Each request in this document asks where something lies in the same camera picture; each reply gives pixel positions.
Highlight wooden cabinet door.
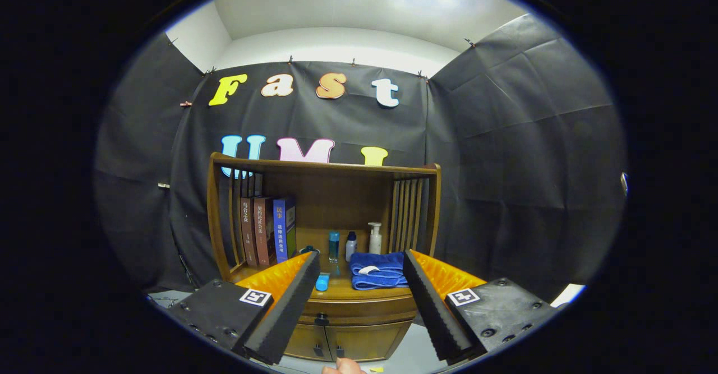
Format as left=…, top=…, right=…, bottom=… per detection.
left=283, top=324, right=332, bottom=359
left=325, top=321, right=413, bottom=362

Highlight blue folded towel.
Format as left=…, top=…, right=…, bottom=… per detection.
left=349, top=252, right=410, bottom=290

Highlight brown book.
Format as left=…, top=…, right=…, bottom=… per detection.
left=254, top=196, right=277, bottom=266
left=240, top=196, right=260, bottom=267

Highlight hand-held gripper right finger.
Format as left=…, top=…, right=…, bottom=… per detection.
left=402, top=249, right=561, bottom=363

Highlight blue book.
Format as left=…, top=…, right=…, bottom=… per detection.
left=273, top=196, right=297, bottom=264

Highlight black backdrop cloth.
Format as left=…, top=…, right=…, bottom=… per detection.
left=94, top=14, right=626, bottom=302

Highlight wooden countertop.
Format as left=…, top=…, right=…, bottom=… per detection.
left=230, top=228, right=418, bottom=302

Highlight wooden drawer with black knob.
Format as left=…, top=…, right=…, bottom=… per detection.
left=300, top=297, right=419, bottom=326

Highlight wooden cabinet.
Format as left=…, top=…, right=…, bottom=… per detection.
left=206, top=151, right=442, bottom=362

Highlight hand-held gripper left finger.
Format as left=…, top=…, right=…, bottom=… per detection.
left=168, top=251, right=321, bottom=365

